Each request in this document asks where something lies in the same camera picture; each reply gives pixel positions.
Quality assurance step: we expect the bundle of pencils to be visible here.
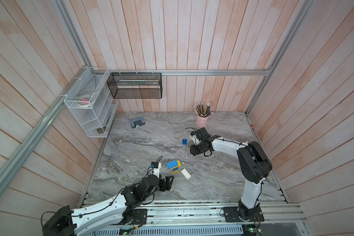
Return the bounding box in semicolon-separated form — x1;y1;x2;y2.
194;102;215;118

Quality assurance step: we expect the black mesh basket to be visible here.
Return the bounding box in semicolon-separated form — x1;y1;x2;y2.
107;72;163;99

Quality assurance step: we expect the white lego plate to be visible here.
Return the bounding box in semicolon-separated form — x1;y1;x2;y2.
181;169;191;179

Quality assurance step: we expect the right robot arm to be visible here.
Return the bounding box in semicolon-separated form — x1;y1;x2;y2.
190;128;273;221

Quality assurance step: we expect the white wire shelf rack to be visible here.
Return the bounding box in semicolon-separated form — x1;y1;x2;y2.
64;67;118;138

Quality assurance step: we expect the blue grey stapler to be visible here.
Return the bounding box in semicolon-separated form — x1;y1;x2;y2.
130;117;145;129

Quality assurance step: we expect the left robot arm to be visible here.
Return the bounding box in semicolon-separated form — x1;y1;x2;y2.
42;175;174;236

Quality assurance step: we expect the pink pencil cup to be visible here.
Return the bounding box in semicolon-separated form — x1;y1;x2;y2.
195;115;208;128

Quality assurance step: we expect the tape roll on shelf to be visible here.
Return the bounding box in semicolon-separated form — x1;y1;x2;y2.
76;94;95;108

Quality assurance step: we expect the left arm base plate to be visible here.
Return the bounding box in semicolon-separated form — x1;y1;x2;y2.
118;209;148;225

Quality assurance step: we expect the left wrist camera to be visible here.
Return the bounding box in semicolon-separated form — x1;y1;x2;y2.
150;162;161;179

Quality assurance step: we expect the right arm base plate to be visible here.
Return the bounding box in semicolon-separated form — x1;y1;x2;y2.
223;205;265;223

